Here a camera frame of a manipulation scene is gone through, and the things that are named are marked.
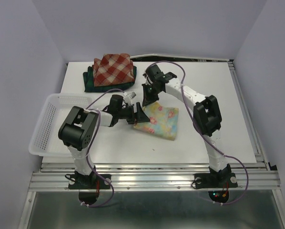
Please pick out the pastel floral skirt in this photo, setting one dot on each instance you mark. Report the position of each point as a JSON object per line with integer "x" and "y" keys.
{"x": 163, "y": 121}

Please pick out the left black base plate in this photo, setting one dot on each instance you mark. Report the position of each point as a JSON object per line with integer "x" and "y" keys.
{"x": 99, "y": 182}

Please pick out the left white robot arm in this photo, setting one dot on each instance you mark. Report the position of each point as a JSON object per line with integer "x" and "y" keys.
{"x": 80, "y": 127}

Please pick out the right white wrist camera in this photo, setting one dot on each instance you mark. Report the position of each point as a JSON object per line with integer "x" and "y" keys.
{"x": 147, "y": 79}

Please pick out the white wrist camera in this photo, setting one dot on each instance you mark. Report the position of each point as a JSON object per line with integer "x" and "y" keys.
{"x": 147, "y": 79}
{"x": 129, "y": 96}

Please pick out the green plaid skirt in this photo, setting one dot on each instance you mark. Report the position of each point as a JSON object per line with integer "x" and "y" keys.
{"x": 89, "y": 83}

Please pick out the white plastic basket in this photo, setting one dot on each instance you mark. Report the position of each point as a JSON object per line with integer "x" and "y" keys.
{"x": 44, "y": 141}

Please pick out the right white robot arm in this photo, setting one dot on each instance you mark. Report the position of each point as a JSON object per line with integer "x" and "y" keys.
{"x": 203, "y": 111}

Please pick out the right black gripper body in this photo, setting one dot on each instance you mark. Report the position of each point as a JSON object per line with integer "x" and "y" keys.
{"x": 156, "y": 91}

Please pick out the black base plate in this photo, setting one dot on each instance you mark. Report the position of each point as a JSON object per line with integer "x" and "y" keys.
{"x": 99, "y": 182}
{"x": 207, "y": 180}

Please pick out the red plaid skirt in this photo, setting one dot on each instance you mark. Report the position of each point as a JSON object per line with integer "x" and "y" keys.
{"x": 113, "y": 69}

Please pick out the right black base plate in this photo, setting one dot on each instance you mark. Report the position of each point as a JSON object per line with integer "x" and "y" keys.
{"x": 207, "y": 180}

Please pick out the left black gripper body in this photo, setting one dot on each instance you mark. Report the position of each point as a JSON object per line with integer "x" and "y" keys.
{"x": 127, "y": 113}

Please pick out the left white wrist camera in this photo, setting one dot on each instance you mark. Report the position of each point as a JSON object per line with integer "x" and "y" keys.
{"x": 129, "y": 96}

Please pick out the aluminium frame rail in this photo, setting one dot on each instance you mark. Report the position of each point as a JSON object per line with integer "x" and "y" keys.
{"x": 153, "y": 177}

